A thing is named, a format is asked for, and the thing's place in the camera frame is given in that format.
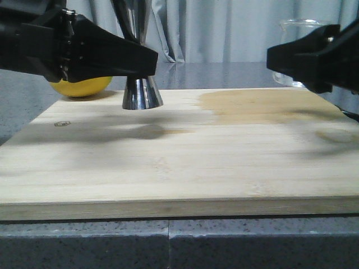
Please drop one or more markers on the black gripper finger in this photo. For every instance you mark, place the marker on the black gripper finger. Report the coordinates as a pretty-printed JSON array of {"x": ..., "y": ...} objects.
[
  {"x": 95, "y": 52},
  {"x": 299, "y": 59}
]

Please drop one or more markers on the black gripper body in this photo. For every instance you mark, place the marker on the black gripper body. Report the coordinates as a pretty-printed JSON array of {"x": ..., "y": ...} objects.
[
  {"x": 36, "y": 38},
  {"x": 338, "y": 62}
]

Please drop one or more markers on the clear glass beaker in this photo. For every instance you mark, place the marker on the clear glass beaker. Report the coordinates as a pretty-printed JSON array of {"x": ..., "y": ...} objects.
[{"x": 291, "y": 30}]

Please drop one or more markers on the steel double jigger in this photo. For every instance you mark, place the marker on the steel double jigger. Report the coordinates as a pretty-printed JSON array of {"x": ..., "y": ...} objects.
[{"x": 133, "y": 18}]

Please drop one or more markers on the yellow lemon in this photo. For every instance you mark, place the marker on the yellow lemon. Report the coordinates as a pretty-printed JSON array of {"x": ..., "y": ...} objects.
[{"x": 83, "y": 88}]

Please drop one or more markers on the grey curtain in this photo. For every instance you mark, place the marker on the grey curtain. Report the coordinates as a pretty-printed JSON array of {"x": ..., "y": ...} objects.
[{"x": 231, "y": 31}]

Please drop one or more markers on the wooden cutting board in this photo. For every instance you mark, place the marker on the wooden cutting board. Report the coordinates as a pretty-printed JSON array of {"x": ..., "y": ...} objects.
[{"x": 203, "y": 153}]

